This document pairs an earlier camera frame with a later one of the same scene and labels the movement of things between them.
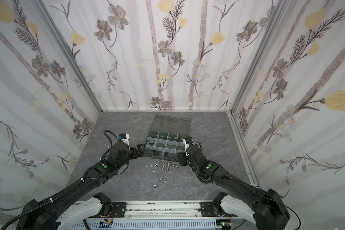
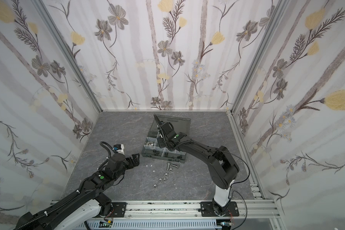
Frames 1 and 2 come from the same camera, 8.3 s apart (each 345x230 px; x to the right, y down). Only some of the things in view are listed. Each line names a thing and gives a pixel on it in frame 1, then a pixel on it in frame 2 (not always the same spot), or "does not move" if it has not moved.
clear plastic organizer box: x=165 y=139 does not move
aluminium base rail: x=167 y=211 does not move
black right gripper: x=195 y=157 → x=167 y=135
